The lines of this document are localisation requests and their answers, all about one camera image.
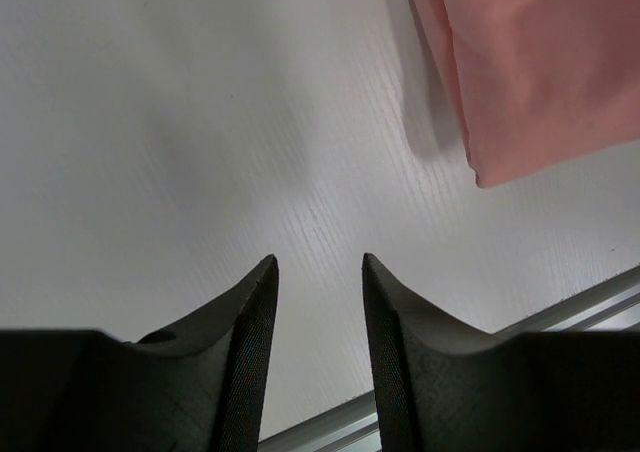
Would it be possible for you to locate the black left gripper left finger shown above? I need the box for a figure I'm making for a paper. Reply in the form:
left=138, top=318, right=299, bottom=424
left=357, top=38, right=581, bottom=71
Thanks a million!
left=1, top=255, right=279, bottom=451

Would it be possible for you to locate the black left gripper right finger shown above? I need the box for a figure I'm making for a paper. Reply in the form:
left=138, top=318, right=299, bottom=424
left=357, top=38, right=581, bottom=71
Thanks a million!
left=362, top=254, right=639, bottom=451

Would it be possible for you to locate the salmon pink t shirt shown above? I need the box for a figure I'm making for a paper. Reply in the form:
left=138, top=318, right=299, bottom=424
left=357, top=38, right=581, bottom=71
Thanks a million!
left=412, top=0, right=639, bottom=188

